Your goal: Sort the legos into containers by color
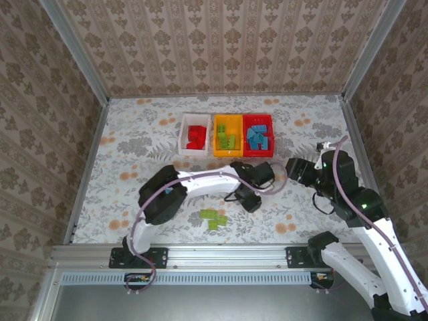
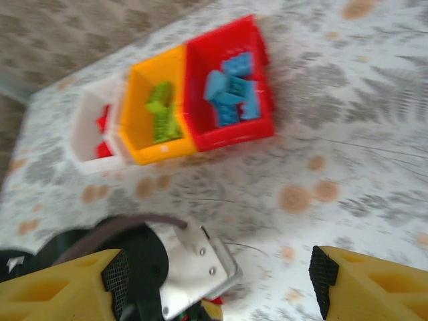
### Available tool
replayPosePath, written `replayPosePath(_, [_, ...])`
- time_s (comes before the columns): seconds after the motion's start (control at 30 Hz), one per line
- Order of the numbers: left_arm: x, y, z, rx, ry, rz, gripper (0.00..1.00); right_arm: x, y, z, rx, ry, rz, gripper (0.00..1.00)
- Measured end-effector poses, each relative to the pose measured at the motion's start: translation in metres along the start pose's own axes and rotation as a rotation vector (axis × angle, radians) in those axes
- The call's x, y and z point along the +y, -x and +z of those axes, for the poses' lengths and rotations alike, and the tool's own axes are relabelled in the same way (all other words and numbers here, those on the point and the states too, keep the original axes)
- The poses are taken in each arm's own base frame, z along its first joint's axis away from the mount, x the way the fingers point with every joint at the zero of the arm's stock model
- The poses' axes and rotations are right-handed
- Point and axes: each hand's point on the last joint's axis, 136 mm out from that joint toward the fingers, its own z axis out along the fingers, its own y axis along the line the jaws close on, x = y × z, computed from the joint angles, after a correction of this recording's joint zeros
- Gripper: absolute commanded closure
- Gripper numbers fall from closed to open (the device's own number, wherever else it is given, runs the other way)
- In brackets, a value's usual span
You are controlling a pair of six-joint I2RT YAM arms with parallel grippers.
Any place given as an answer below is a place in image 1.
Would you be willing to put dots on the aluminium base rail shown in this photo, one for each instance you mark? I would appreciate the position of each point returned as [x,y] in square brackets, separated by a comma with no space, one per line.
[227,254]

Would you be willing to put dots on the small black connector board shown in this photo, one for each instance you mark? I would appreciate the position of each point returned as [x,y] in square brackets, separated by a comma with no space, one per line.
[320,279]
[137,278]

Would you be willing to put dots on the aluminium side rail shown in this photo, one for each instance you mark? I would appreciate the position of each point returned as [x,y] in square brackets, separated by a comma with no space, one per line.
[354,133]
[97,140]

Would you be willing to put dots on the white plastic container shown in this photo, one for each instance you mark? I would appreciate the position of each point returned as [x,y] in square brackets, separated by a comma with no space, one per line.
[195,152]

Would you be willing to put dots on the red plastic container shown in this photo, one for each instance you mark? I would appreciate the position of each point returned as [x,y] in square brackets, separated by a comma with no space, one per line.
[257,153]

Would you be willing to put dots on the aluminium frame post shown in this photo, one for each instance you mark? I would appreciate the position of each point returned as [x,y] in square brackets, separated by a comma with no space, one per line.
[374,50]
[73,50]

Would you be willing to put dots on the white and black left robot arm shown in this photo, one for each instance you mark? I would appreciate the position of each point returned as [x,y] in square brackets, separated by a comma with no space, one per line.
[207,182]

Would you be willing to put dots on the yellow plastic container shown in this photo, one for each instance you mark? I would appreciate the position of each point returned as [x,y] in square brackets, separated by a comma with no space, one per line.
[227,152]

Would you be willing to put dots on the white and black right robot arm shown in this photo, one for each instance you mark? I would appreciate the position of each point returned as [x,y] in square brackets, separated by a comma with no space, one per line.
[351,271]

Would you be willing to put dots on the grey metal panel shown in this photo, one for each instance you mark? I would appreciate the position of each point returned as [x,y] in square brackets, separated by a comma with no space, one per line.
[217,304]

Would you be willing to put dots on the thin aluminium wall rail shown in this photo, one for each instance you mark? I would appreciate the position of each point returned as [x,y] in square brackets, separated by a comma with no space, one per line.
[217,96]

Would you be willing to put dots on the small blue lego brick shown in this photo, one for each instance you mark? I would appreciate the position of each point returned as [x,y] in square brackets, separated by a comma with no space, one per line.
[265,144]

